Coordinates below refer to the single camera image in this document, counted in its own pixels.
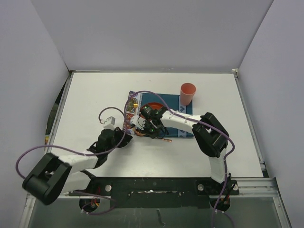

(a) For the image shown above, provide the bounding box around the copper spoon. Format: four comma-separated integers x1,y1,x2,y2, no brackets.
134,131,172,143

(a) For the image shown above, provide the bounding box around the blue patterned placemat cloth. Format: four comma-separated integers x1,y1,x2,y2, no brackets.
122,90,194,139

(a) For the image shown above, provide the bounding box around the pink plastic cup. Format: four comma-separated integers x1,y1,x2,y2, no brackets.
180,83,196,106

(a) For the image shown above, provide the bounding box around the red round plate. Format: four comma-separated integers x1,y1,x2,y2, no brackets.
141,102,164,111

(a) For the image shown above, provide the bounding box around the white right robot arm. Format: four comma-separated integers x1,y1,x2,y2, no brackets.
130,104,229,194

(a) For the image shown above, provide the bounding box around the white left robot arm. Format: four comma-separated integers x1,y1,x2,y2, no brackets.
22,116,133,205

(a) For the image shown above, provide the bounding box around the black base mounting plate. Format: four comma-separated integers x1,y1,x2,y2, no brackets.
69,177,239,215

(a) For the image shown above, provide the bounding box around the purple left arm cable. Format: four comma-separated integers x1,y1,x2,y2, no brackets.
15,107,130,216

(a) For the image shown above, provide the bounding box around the aluminium front rail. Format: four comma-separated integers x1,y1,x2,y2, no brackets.
26,177,280,199

